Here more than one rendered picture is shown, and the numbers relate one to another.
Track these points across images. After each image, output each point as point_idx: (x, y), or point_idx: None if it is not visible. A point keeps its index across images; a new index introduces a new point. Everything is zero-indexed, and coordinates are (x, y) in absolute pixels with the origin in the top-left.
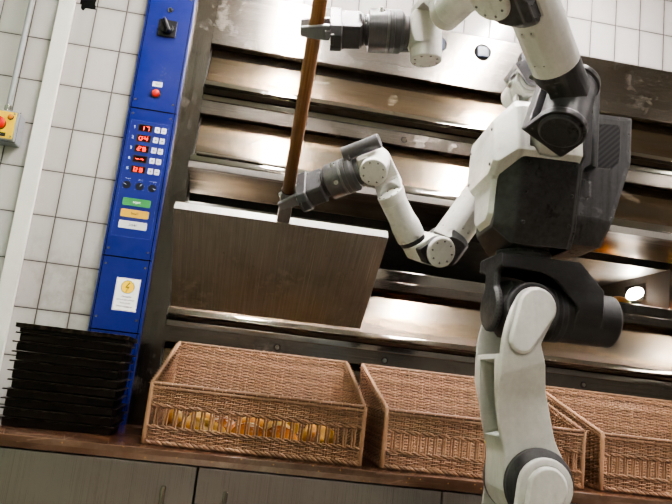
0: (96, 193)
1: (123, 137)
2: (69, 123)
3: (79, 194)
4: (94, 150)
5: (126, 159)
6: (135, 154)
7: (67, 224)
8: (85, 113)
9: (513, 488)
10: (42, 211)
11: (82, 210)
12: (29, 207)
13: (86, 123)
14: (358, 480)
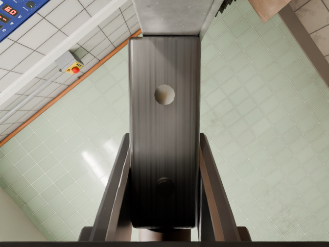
0: (51, 7)
1: (5, 38)
2: (33, 54)
3: (62, 12)
4: (30, 34)
5: (15, 23)
6: (3, 23)
7: (83, 0)
8: (18, 57)
9: None
10: (86, 15)
11: (69, 2)
12: (91, 23)
13: (22, 51)
14: None
